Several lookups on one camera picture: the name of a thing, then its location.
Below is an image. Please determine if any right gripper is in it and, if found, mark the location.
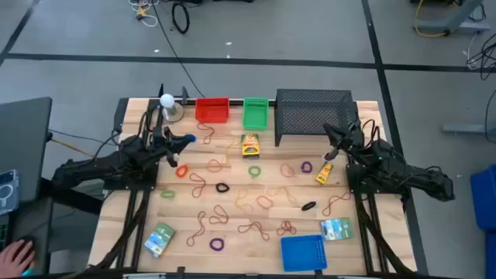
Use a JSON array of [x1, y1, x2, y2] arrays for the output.
[[323, 122, 365, 161]]

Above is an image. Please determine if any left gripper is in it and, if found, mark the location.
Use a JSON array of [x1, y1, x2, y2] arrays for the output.
[[151, 126, 190, 168]]

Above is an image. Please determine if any red plastic basket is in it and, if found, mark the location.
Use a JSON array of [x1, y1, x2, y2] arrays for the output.
[[195, 97, 230, 124]]

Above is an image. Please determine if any large crayon box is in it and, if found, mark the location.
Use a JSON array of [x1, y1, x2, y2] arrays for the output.
[[240, 133, 261, 160]]

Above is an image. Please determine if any green plastic basket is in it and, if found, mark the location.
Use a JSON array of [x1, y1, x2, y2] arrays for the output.
[[242, 97, 270, 131]]

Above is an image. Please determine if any small printed cardboard pack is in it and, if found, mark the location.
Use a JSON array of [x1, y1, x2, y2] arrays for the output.
[[143, 222, 177, 260], [320, 216, 355, 243]]

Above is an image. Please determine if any blue plastic basket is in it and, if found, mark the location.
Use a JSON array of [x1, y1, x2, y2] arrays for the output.
[[280, 234, 329, 273]]

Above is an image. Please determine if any black side desk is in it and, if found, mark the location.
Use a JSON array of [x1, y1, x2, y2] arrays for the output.
[[0, 176, 105, 279]]

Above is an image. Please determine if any grey desk foot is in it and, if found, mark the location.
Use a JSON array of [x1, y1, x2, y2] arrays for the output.
[[443, 122, 496, 135], [416, 0, 491, 34]]

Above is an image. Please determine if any black mesh metal shelf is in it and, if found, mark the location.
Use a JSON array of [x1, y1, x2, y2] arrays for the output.
[[274, 88, 360, 147]]

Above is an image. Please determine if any white bulb on brass base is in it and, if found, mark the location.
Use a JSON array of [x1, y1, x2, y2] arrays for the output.
[[159, 93, 185, 123]]

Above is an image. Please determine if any small yellow crayon box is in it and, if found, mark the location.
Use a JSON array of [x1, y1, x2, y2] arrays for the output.
[[315, 160, 335, 185]]

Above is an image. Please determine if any dark grey laptop lid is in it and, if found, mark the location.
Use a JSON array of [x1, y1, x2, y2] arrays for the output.
[[0, 96, 53, 205]]

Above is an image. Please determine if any blue plastic bin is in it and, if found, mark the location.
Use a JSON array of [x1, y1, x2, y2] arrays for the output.
[[470, 164, 496, 233], [484, 232, 496, 279]]

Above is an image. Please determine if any phone in clear case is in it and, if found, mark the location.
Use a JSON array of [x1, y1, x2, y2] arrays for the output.
[[0, 169, 20, 216]]

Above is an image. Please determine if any black computer mouse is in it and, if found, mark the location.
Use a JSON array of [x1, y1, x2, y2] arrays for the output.
[[17, 234, 38, 253]]

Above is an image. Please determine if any person's hand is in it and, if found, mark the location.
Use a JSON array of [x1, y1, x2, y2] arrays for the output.
[[0, 239, 36, 279]]

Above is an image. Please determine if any black aluminium frame rail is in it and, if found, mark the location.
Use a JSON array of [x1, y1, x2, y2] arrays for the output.
[[69, 267, 427, 279], [146, 98, 277, 108]]

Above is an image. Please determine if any long black floor cable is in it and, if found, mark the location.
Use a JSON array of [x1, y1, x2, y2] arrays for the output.
[[149, 0, 206, 98]]

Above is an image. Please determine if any thin black cable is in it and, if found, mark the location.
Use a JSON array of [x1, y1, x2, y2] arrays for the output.
[[48, 128, 121, 147]]

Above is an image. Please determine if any black cable bundle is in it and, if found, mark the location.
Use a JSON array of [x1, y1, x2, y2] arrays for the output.
[[87, 193, 150, 272], [354, 193, 412, 274]]

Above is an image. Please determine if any coiled black floor cable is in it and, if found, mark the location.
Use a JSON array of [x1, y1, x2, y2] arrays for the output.
[[171, 2, 191, 35]]

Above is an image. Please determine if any white floor cable bundle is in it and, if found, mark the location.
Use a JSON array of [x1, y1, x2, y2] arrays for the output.
[[128, 0, 160, 28]]

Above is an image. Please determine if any yellow floor cable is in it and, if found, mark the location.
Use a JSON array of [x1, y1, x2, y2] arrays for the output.
[[414, 0, 450, 39]]

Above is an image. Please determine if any black floor cable tangle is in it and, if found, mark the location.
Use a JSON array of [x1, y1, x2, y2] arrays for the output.
[[467, 33, 496, 81]]

